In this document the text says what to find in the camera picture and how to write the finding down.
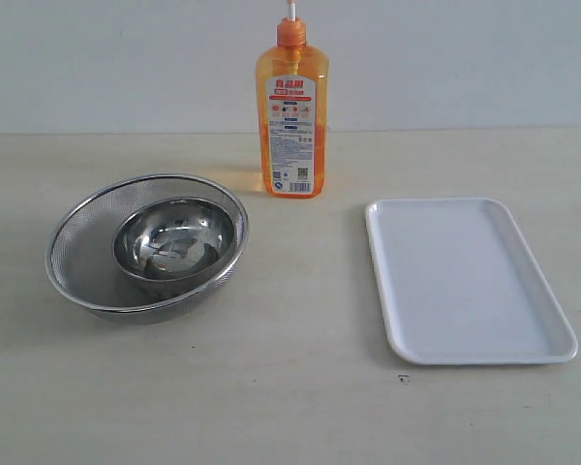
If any orange dish soap pump bottle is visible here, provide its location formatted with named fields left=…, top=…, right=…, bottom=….
left=256, top=1, right=329, bottom=199

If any small stainless steel bowl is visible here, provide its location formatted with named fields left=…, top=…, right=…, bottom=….
left=112, top=197, right=242, bottom=299

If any steel mesh colander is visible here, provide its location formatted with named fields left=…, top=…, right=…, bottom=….
left=46, top=173, right=249, bottom=325

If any white plastic tray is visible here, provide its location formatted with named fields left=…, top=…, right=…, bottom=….
left=365, top=198, right=578, bottom=366

